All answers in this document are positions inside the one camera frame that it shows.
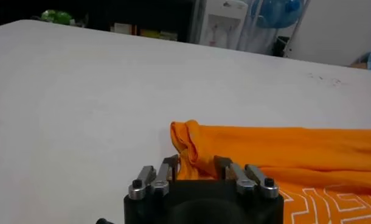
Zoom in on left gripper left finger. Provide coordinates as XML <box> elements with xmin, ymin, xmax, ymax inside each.
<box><xmin>128</xmin><ymin>154</ymin><xmax>180</xmax><ymax>201</ymax></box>

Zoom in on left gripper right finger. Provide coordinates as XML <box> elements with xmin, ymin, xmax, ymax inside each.
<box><xmin>213</xmin><ymin>155</ymin><xmax>280</xmax><ymax>199</ymax></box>

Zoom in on orange t-shirt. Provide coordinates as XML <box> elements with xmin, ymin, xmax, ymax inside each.
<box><xmin>169</xmin><ymin>119</ymin><xmax>371</xmax><ymax>224</ymax></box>

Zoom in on white green medicine box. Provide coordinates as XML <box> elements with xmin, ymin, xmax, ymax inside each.
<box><xmin>159</xmin><ymin>30</ymin><xmax>179</xmax><ymax>42</ymax></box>

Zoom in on yellow green medicine box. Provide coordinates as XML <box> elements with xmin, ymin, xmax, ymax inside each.
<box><xmin>139</xmin><ymin>29</ymin><xmax>161</xmax><ymax>40</ymax></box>

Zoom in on red white medicine box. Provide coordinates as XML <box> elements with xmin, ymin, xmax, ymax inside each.
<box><xmin>111</xmin><ymin>23</ymin><xmax>134</xmax><ymax>36</ymax></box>

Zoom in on white water dispenser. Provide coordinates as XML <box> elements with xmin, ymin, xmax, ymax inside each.
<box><xmin>199</xmin><ymin>0</ymin><xmax>249</xmax><ymax>50</ymax></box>

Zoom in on large flat cardboard box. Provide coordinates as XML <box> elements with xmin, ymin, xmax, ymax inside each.
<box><xmin>349</xmin><ymin>60</ymin><xmax>369</xmax><ymax>70</ymax></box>

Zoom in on blue capped water jug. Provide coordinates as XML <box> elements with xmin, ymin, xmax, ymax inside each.
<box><xmin>251</xmin><ymin>0</ymin><xmax>305</xmax><ymax>30</ymax></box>

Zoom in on black shelving unit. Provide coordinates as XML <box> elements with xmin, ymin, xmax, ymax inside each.
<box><xmin>0</xmin><ymin>0</ymin><xmax>201</xmax><ymax>43</ymax></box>

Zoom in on green white bowl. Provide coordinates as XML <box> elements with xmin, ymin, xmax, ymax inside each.
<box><xmin>41</xmin><ymin>9</ymin><xmax>74</xmax><ymax>26</ymax></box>

